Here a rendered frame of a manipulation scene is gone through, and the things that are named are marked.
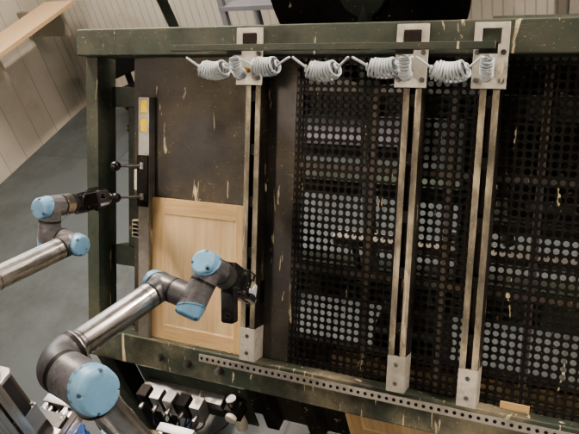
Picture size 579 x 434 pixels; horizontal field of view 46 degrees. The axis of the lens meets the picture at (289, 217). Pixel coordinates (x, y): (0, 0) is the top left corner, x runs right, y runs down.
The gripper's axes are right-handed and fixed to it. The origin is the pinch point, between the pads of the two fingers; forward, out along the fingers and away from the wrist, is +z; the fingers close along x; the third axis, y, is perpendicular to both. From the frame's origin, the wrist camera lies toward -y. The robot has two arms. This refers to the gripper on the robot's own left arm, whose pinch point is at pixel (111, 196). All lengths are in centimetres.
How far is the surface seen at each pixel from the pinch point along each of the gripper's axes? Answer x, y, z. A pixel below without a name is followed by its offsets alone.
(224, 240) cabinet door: 28.2, -36.8, 10.6
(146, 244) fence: 21.0, -3.0, 8.2
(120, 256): 22.5, 17.7, 15.7
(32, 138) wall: -105, 278, 248
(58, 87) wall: -149, 263, 281
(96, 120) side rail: -31.7, 3.0, 7.2
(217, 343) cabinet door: 65, -21, 10
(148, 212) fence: 9.4, -8.5, 8.3
